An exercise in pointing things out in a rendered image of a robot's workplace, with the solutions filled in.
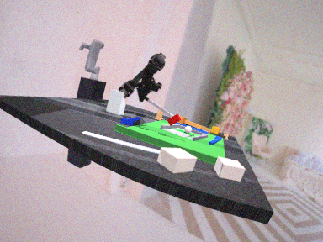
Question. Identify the white flat bar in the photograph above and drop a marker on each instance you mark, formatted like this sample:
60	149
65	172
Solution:
118	141

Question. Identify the white golf ball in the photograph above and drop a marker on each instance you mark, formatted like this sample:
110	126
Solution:
188	129

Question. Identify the bright green flat mat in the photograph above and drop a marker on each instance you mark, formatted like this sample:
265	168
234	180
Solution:
201	145

